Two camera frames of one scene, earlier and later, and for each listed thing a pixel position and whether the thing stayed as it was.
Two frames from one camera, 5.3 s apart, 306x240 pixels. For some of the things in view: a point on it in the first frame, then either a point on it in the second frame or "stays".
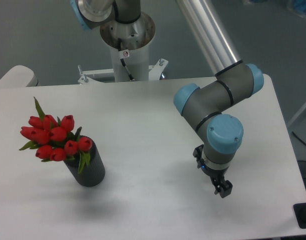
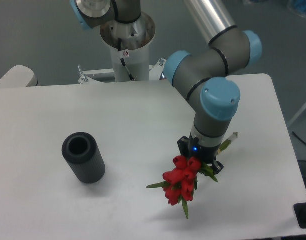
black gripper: x=216 y=174 -> x=191 y=147
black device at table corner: x=303 y=212 stays
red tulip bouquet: x=54 y=139 -> x=180 y=181
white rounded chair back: x=18 y=76 stays
